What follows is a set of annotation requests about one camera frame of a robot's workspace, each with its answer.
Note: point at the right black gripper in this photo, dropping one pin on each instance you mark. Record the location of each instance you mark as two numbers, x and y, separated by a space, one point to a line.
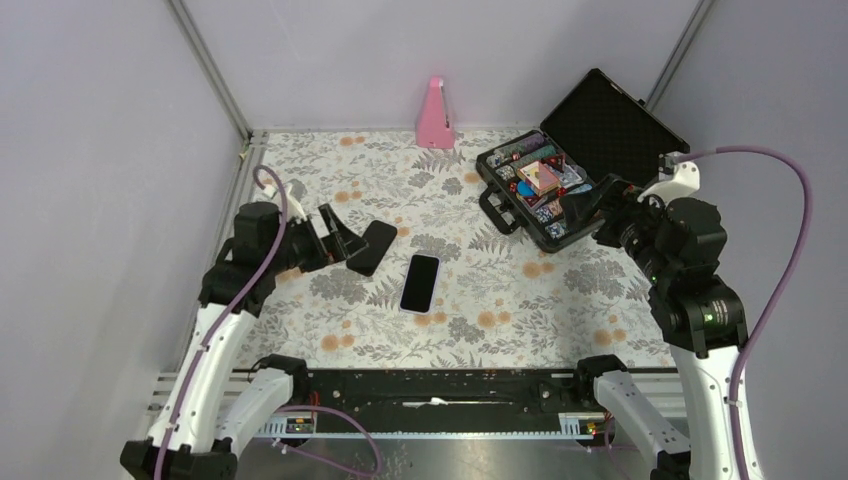
620 198

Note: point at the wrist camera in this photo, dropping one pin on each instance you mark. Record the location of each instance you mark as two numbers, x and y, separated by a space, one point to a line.
676 179
290 207

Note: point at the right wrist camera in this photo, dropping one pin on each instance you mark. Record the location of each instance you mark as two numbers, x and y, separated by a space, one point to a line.
676 179

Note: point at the playing card deck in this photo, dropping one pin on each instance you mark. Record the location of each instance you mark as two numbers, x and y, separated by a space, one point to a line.
539 177

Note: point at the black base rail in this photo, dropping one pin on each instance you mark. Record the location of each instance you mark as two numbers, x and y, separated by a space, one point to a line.
433 402

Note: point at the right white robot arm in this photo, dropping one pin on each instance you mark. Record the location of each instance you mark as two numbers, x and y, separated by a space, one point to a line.
676 245

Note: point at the pink metronome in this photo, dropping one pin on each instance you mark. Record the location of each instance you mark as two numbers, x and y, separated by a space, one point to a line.
433 129

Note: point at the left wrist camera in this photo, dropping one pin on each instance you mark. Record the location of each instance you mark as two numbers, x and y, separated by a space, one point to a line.
290 207

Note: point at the floral table mat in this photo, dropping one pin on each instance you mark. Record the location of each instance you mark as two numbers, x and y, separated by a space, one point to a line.
500 301

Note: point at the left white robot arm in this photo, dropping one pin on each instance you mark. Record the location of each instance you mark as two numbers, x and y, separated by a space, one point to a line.
194 436

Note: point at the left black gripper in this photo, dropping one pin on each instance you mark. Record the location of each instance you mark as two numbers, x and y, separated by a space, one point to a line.
335 247

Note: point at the black poker chip case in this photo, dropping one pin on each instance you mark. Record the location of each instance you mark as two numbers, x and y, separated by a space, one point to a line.
596 130

